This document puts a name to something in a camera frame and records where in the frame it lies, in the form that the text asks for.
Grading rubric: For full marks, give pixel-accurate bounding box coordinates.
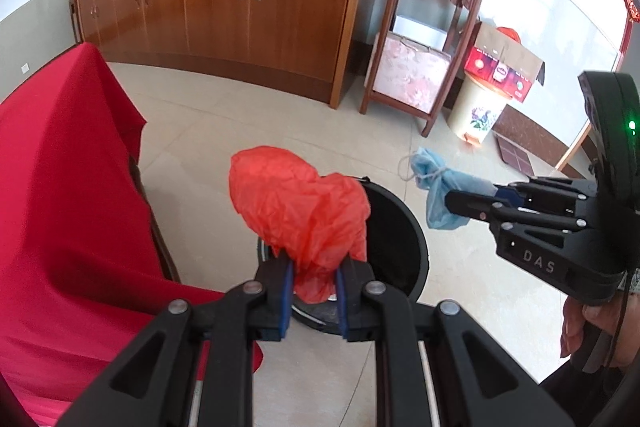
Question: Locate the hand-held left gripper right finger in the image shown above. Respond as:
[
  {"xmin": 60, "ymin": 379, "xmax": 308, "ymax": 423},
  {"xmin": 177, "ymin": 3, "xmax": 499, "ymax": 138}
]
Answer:
[{"xmin": 335, "ymin": 257, "xmax": 576, "ymax": 427}]

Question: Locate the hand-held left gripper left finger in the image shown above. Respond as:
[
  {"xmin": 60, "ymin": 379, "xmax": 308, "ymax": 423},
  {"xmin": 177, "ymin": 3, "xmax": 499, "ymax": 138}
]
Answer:
[{"xmin": 57, "ymin": 254, "xmax": 296, "ymax": 427}]

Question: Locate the beige flowered pedal bin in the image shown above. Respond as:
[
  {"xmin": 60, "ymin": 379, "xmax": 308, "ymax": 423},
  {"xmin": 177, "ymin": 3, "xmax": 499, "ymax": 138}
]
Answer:
[{"xmin": 446, "ymin": 74, "xmax": 508, "ymax": 148}]

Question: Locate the red wall hanging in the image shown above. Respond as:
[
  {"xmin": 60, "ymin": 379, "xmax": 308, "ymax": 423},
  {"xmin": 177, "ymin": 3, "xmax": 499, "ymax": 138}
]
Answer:
[{"xmin": 620, "ymin": 0, "xmax": 640, "ymax": 55}]

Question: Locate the light blue plastic bag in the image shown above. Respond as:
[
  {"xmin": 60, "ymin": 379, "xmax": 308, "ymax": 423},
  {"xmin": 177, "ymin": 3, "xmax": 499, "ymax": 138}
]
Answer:
[{"xmin": 399, "ymin": 147, "xmax": 501, "ymax": 230}]

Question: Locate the person's right hand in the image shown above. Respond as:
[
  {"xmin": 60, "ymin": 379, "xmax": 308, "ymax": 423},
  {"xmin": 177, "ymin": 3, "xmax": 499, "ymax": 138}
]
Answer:
[{"xmin": 582, "ymin": 302, "xmax": 632, "ymax": 339}]

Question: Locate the red tablecloth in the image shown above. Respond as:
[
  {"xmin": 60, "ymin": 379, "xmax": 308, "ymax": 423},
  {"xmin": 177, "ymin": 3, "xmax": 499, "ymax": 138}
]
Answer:
[{"xmin": 0, "ymin": 42, "xmax": 266, "ymax": 427}]

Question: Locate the brown tile piece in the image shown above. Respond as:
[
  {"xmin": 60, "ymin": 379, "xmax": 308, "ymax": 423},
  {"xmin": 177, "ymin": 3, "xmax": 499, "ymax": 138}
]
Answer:
[{"xmin": 492, "ymin": 132, "xmax": 536, "ymax": 175}]

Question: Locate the long wooden cabinet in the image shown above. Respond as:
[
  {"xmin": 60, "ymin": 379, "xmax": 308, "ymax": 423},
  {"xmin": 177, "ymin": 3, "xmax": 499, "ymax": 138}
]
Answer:
[{"xmin": 67, "ymin": 0, "xmax": 388, "ymax": 110}]

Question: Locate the person's dark clothing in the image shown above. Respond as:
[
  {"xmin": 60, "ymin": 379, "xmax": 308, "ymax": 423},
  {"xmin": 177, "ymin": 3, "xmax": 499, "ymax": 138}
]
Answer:
[{"xmin": 537, "ymin": 297, "xmax": 640, "ymax": 427}]

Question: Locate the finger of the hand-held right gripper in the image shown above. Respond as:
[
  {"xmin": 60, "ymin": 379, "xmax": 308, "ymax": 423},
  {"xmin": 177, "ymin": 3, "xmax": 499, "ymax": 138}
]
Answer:
[
  {"xmin": 444, "ymin": 189, "xmax": 590, "ymax": 234},
  {"xmin": 496, "ymin": 177, "xmax": 597, "ymax": 208}
]

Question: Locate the pink patterned bag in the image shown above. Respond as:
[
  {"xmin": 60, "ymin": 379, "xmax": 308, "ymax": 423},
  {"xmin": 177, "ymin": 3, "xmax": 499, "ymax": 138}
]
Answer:
[{"xmin": 372, "ymin": 32, "xmax": 453, "ymax": 114}]

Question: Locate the red cardboard box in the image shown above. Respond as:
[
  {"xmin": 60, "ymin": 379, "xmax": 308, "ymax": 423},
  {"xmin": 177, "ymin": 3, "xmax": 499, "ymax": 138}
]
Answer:
[{"xmin": 464, "ymin": 22, "xmax": 547, "ymax": 102}]

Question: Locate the orange plastic bag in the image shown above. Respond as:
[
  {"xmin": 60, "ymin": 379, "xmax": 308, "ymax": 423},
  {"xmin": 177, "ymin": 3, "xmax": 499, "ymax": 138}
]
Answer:
[{"xmin": 229, "ymin": 146, "xmax": 372, "ymax": 305}]

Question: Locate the black round trash bin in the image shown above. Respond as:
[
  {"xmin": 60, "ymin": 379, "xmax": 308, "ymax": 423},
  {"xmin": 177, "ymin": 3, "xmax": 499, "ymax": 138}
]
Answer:
[{"xmin": 257, "ymin": 179, "xmax": 431, "ymax": 335}]

